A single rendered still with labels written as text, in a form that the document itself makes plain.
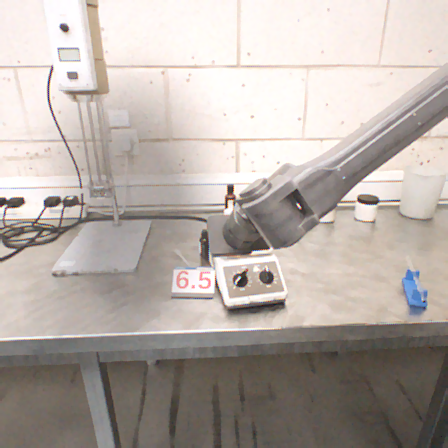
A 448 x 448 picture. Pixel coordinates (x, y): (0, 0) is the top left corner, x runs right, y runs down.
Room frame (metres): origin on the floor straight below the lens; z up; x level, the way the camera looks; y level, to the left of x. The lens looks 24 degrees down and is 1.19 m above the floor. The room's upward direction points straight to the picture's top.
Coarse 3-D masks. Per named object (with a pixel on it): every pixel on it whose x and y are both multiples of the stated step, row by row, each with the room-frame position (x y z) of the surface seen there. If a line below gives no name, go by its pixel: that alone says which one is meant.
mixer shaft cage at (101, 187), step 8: (88, 104) 0.87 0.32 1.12; (96, 104) 0.91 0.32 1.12; (80, 112) 0.89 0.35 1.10; (88, 112) 0.87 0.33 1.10; (80, 120) 0.89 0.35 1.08; (96, 144) 0.87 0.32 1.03; (104, 144) 0.91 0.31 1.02; (96, 152) 0.87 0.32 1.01; (104, 152) 0.91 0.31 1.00; (88, 160) 0.89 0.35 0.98; (96, 160) 0.87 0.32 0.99; (104, 160) 0.91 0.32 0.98; (88, 168) 0.89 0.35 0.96; (88, 184) 0.88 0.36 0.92; (96, 184) 0.88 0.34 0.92; (104, 184) 0.88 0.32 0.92; (112, 184) 0.89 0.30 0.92; (96, 192) 0.86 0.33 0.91; (104, 192) 0.87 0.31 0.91; (112, 192) 0.89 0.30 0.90
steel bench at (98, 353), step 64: (0, 256) 0.82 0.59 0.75; (192, 256) 0.82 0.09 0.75; (320, 256) 0.82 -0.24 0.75; (384, 256) 0.82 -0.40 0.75; (0, 320) 0.56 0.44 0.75; (64, 320) 0.56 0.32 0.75; (128, 320) 0.56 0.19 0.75; (192, 320) 0.56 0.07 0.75; (256, 320) 0.56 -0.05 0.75; (320, 320) 0.56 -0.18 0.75; (384, 320) 0.56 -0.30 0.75; (0, 384) 1.02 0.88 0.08; (64, 384) 1.02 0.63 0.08; (128, 384) 1.02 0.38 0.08; (192, 384) 1.02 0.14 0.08; (256, 384) 1.02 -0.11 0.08; (320, 384) 1.02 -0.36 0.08; (384, 384) 1.02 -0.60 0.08
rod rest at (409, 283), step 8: (408, 272) 0.69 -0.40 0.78; (416, 272) 0.68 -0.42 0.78; (408, 280) 0.69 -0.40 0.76; (408, 288) 0.65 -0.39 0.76; (416, 288) 0.62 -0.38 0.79; (408, 296) 0.62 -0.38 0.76; (416, 296) 0.61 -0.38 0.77; (424, 296) 0.61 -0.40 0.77; (408, 304) 0.61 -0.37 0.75; (416, 304) 0.60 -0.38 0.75; (424, 304) 0.60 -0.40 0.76
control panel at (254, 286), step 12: (252, 264) 0.66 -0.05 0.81; (264, 264) 0.66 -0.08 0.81; (228, 276) 0.63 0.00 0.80; (252, 276) 0.64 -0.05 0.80; (276, 276) 0.64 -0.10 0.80; (228, 288) 0.61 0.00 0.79; (240, 288) 0.61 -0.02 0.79; (252, 288) 0.61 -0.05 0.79; (264, 288) 0.61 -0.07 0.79; (276, 288) 0.62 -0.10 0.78
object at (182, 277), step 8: (176, 272) 0.68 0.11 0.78; (184, 272) 0.68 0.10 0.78; (192, 272) 0.68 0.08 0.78; (200, 272) 0.68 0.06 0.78; (208, 272) 0.68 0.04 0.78; (176, 280) 0.67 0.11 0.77; (184, 280) 0.67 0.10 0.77; (192, 280) 0.67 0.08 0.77; (200, 280) 0.67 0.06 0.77; (208, 280) 0.67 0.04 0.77; (176, 288) 0.66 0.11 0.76; (184, 288) 0.65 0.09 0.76; (192, 288) 0.65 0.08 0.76; (200, 288) 0.65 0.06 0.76; (208, 288) 0.65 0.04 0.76
